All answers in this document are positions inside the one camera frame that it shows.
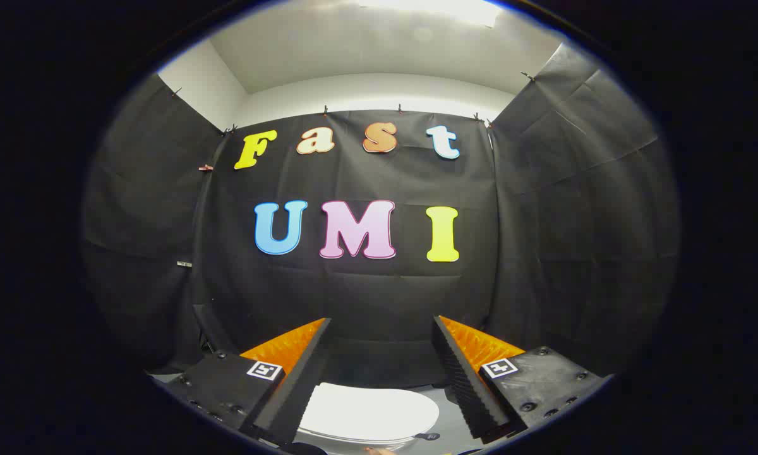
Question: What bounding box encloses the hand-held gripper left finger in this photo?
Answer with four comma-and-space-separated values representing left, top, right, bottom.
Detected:
167, 317, 332, 446

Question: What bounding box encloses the black backdrop cloth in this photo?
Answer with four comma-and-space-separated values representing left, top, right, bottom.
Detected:
82, 43, 680, 390

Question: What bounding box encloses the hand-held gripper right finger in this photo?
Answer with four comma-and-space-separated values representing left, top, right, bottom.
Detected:
433, 315, 610, 444

